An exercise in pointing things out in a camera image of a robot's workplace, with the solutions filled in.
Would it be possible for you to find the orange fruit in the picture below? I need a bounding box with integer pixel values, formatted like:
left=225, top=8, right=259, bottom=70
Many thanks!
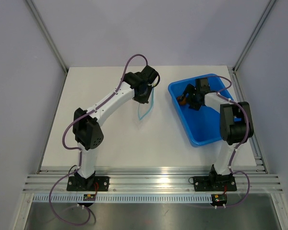
left=177, top=96, right=187, bottom=106

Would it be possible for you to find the clear zip top bag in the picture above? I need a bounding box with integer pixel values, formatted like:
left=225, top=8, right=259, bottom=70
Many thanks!
left=137, top=89, right=155, bottom=121

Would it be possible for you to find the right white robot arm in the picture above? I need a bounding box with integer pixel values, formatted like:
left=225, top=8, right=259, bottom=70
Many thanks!
left=177, top=78, right=253, bottom=192

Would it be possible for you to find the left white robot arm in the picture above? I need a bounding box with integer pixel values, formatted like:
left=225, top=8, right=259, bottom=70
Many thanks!
left=69, top=65, right=160, bottom=191

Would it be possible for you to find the blue plastic bin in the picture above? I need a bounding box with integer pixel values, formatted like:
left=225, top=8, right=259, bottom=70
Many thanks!
left=168, top=74, right=225, bottom=147

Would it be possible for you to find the right small circuit board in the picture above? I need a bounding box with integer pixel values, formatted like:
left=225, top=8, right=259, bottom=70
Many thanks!
left=212, top=194, right=228, bottom=203

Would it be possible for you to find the small circuit board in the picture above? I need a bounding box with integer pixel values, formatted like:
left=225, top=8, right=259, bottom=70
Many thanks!
left=212, top=194, right=228, bottom=203
left=83, top=194, right=96, bottom=201

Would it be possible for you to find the left small circuit board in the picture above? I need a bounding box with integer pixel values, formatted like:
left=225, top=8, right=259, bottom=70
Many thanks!
left=83, top=194, right=96, bottom=201

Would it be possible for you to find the right aluminium frame post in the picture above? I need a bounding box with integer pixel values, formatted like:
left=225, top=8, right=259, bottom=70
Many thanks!
left=232, top=0, right=278, bottom=74

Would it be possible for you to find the aluminium frame post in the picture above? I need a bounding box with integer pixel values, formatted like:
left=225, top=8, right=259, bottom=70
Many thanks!
left=24, top=0, right=69, bottom=76
left=232, top=0, right=278, bottom=74

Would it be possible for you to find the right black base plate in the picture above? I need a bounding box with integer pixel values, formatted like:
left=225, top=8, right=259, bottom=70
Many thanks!
left=188, top=174, right=237, bottom=192

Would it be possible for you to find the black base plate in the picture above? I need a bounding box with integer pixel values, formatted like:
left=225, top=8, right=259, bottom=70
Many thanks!
left=66, top=176, right=110, bottom=192
left=188, top=174, right=237, bottom=192

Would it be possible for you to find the aluminium mounting rail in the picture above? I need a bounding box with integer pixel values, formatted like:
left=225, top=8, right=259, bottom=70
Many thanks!
left=23, top=166, right=283, bottom=194

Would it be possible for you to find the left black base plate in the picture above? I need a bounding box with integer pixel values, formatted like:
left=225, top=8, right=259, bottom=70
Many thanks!
left=66, top=176, right=110, bottom=192

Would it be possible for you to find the left aluminium frame post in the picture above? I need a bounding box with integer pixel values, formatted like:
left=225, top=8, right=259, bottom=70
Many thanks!
left=24, top=0, right=69, bottom=76

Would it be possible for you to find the white slotted cable duct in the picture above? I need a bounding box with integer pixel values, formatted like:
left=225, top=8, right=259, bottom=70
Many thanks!
left=33, top=193, right=212, bottom=204

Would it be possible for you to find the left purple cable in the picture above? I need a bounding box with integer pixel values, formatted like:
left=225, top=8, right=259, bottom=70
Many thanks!
left=48, top=54, right=148, bottom=227

